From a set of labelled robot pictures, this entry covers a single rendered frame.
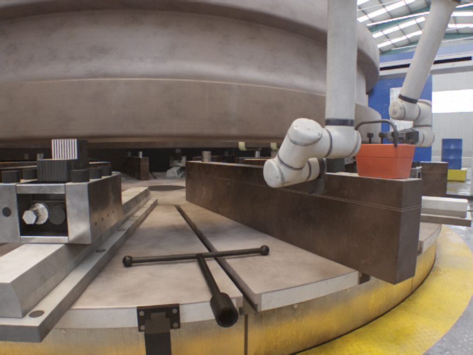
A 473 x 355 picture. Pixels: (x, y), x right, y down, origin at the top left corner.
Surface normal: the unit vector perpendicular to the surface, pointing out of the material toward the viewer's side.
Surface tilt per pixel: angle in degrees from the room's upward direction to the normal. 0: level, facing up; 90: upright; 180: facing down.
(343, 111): 93
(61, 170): 90
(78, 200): 90
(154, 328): 0
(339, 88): 92
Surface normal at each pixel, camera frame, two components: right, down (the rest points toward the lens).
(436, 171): -0.28, 0.08
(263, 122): 0.42, 0.07
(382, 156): -0.87, 0.16
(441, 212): -0.62, 0.07
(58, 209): 0.11, 0.08
